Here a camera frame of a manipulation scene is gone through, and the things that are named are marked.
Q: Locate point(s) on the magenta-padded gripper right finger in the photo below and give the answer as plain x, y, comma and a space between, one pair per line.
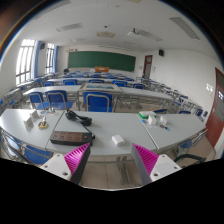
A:
146, 157

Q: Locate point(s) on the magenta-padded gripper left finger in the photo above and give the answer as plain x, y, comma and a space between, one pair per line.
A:
77, 156

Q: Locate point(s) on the brown power strip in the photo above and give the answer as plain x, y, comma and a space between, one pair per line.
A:
70, 137

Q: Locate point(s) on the small white box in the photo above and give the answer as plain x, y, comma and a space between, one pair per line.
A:
163, 120
151, 120
34, 114
28, 122

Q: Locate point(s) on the blue metal-framed chair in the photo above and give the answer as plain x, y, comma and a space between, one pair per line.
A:
35, 155

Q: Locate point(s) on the green and white box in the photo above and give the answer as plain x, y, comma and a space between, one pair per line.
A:
147, 114

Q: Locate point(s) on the black-rimmed blue chair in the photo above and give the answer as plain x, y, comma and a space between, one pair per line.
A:
190, 156

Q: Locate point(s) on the yellow tape roll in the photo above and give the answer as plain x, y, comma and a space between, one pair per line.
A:
42, 125

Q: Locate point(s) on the red-brown door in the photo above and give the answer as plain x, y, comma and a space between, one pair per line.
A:
215, 123

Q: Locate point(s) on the brown door with window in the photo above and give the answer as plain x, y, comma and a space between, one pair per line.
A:
148, 66

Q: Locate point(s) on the orange teacher podium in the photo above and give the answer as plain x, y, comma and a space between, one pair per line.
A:
102, 69

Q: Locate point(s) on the green chalkboard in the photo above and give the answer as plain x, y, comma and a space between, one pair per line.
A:
101, 61

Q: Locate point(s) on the blue curtain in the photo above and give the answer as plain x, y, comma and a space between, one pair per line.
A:
37, 60
56, 59

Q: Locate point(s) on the narrow bright window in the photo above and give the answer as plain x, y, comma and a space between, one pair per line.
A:
49, 58

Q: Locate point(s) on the large bright window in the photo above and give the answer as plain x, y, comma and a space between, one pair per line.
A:
25, 61

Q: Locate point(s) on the white ceiling projector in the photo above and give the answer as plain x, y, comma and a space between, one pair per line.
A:
132, 32

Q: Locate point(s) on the ceiling light panels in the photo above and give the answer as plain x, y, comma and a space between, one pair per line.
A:
69, 27

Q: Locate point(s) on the black wall speaker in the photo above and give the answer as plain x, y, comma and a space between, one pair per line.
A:
161, 52
42, 46

